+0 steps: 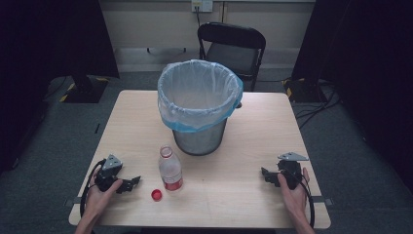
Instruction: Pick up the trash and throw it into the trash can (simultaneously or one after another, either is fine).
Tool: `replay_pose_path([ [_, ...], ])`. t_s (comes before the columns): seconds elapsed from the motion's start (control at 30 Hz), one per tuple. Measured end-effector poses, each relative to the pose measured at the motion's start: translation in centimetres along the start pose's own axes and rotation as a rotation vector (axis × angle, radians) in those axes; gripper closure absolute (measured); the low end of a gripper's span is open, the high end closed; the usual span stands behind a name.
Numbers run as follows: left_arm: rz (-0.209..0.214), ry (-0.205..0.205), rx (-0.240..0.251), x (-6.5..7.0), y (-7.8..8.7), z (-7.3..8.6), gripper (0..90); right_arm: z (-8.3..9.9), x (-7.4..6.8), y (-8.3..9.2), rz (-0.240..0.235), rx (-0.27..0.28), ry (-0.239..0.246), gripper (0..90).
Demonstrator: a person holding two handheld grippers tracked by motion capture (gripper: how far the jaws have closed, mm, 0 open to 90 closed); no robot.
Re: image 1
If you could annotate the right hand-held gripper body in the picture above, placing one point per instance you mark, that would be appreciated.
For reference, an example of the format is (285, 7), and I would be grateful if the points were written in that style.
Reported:
(290, 172)

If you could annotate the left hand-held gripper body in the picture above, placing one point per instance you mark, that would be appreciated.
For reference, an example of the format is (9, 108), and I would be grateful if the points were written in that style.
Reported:
(108, 175)

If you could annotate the red bottle cap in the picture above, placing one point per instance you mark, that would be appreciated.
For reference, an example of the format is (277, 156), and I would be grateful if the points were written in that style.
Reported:
(157, 194)

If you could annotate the clear plastic bottle red label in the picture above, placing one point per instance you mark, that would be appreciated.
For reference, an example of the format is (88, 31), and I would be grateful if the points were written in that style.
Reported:
(170, 170)

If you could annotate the metal mesh trash bin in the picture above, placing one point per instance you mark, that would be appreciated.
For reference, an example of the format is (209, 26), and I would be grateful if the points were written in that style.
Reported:
(199, 139)

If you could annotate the person's right hand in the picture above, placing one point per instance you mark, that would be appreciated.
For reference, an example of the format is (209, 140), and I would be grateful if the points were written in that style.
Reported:
(293, 200)

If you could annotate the person's left hand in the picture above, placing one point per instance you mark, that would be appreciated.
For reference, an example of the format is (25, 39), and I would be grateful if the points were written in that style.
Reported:
(97, 201)

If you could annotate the black stand base striped tape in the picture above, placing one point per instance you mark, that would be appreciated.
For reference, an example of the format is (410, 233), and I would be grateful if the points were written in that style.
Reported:
(85, 91)
(303, 92)

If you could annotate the translucent blue bin liner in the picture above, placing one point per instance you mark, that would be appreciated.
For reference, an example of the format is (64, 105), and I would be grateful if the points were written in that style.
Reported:
(181, 110)

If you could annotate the black folding chair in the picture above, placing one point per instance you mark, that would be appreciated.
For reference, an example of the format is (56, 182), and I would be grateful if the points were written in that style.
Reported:
(232, 42)

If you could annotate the black curtain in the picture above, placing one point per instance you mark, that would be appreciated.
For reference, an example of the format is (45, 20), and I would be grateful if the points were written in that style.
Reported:
(367, 48)
(39, 48)

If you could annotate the grey table bracket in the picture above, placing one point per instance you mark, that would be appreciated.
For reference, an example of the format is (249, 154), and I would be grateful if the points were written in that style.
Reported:
(323, 201)
(76, 201)

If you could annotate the white wall socket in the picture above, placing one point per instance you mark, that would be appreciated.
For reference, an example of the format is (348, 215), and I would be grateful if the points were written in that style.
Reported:
(202, 5)

